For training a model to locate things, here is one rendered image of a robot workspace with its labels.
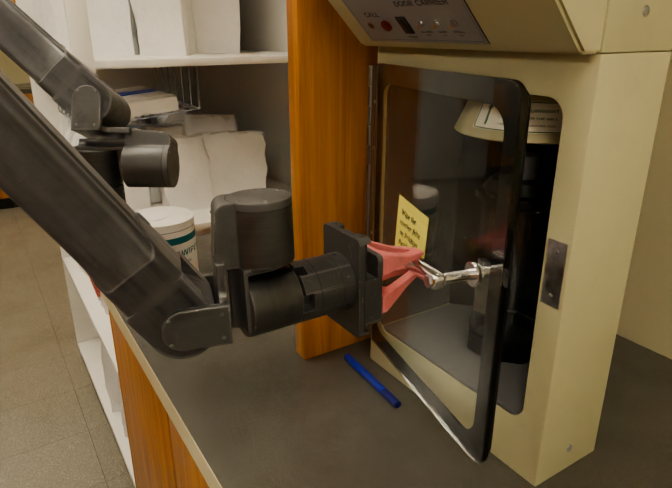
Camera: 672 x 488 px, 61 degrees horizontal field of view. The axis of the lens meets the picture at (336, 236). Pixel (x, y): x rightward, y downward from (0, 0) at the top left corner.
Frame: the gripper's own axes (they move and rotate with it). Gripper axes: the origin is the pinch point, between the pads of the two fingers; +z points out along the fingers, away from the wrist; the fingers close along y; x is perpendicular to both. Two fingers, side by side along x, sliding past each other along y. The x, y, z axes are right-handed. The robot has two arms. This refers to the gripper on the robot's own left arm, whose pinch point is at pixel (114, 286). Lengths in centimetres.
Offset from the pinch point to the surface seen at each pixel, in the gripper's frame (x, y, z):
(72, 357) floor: 179, 8, 111
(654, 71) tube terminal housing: -46, 42, -30
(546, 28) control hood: -44, 29, -34
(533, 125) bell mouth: -37, 37, -24
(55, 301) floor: 246, 9, 111
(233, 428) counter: -18.5, 8.9, 15.3
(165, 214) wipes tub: 29.7, 16.1, 0.6
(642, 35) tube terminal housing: -46, 39, -34
